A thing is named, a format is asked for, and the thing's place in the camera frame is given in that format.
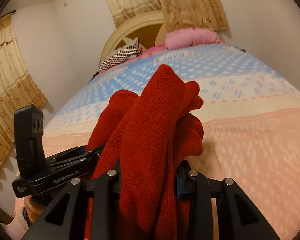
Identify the red knitted embroidered sweater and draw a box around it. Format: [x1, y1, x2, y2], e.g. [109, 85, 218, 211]
[87, 64, 204, 239]

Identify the beige side curtain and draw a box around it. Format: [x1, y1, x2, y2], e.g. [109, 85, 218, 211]
[0, 14, 48, 169]

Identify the polka dot bed quilt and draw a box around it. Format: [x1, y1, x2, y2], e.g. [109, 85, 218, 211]
[43, 44, 300, 239]

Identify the striped pillow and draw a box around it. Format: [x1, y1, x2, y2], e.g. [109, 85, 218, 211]
[99, 37, 142, 73]

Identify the cream wooden headboard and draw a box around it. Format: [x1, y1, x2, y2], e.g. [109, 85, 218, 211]
[100, 11, 167, 63]

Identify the pink pillow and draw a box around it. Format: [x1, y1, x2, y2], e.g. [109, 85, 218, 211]
[165, 27, 225, 50]

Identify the beige patterned window curtain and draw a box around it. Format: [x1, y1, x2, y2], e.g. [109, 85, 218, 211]
[106, 0, 229, 32]

